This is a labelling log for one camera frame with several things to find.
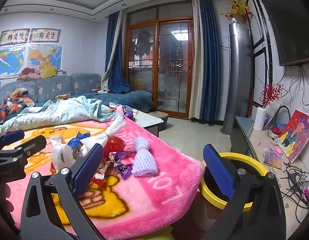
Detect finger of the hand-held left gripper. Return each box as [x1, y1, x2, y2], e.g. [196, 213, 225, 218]
[0, 135, 47, 163]
[0, 129, 25, 153]

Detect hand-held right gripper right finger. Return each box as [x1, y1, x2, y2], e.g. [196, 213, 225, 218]
[202, 144, 286, 240]

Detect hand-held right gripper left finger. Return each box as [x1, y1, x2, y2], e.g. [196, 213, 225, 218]
[20, 143, 105, 240]

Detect blue plastic bag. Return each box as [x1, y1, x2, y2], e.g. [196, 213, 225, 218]
[67, 131, 91, 150]

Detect yellow rimmed black bin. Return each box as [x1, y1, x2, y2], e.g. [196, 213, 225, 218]
[198, 152, 269, 210]

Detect purple snack wrapper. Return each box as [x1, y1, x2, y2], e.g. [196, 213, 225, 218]
[109, 151, 134, 180]

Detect red plastic wrapper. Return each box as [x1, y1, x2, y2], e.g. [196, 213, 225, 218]
[106, 135, 125, 153]

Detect lavender crocheted bow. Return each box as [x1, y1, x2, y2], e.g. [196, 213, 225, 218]
[131, 137, 159, 177]

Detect person's left hand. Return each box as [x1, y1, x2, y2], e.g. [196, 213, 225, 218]
[0, 183, 14, 213]

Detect red yellow snack wrapper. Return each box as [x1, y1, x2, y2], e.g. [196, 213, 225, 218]
[91, 162, 112, 190]

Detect white plastic packet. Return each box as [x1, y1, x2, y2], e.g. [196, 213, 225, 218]
[49, 134, 77, 173]

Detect orange patterned blanket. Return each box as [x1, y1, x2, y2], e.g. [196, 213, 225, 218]
[0, 87, 35, 125]

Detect light blue quilt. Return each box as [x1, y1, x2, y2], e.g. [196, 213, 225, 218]
[0, 95, 125, 134]

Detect pink printed blanket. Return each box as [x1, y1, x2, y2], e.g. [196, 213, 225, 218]
[0, 116, 205, 238]

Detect white cloth bundle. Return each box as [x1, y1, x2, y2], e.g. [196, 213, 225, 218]
[81, 116, 127, 153]

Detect television cabinet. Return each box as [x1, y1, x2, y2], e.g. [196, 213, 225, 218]
[230, 116, 309, 230]

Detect colourful bead box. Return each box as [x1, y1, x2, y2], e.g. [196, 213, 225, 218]
[263, 142, 285, 170]

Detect pile of clothes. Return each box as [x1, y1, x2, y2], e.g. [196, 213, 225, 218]
[17, 67, 42, 82]

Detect white ribbed vase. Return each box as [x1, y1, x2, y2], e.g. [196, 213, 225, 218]
[253, 107, 266, 131]

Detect world map poster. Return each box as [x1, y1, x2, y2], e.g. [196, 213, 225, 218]
[0, 46, 27, 78]

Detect yellow cushion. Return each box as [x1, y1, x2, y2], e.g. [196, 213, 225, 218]
[41, 65, 58, 78]

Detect white purple picture card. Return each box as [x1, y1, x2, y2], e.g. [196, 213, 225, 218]
[265, 104, 281, 128]

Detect white topped coffee table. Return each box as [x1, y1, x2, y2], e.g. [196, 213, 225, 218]
[131, 109, 167, 138]

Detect round dark stool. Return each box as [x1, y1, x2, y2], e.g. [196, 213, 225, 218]
[147, 111, 169, 131]

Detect blue patterned sofa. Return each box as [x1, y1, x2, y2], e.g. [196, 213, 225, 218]
[0, 73, 153, 128]

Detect country map poster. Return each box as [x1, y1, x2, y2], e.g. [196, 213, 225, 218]
[27, 44, 63, 72]

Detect colourful red painting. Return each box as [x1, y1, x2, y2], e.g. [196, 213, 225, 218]
[277, 109, 309, 163]

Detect grey tower air conditioner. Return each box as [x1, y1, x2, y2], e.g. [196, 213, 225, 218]
[220, 22, 252, 137]

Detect red berry branches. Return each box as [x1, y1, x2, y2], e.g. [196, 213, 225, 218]
[260, 84, 284, 109]

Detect framed calligraphy poster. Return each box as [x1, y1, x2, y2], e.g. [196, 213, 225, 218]
[0, 29, 31, 47]
[29, 27, 62, 43]

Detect wooden framed glass door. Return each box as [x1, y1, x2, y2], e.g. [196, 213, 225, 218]
[126, 17, 195, 119]

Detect blue curtain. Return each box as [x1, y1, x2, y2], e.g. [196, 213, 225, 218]
[101, 11, 131, 94]
[188, 0, 224, 125]

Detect black television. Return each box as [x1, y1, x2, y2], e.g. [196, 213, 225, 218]
[260, 0, 309, 67]

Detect yellow red artificial flowers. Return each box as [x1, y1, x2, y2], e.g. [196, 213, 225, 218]
[220, 0, 252, 22]

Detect tangle of black cables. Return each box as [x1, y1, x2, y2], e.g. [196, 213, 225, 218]
[280, 165, 309, 210]

